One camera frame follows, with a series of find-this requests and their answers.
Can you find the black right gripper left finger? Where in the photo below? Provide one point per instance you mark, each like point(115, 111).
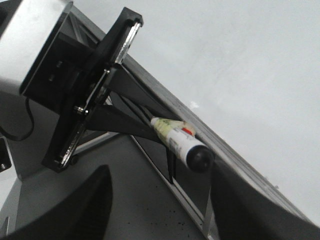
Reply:
point(83, 215)

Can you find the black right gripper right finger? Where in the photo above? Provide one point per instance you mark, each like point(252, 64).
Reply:
point(243, 213)

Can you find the white black whiteboard marker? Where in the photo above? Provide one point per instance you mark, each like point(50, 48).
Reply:
point(180, 138)

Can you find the grey whiteboard bottom ledge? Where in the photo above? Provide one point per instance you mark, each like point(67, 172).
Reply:
point(200, 125)

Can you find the white whiteboard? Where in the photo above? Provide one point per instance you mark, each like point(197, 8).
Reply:
point(237, 75)

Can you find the black camera tripod mount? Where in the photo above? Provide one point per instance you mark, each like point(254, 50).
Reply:
point(85, 108)

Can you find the silver camera housing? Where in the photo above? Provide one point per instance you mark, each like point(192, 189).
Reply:
point(25, 27)

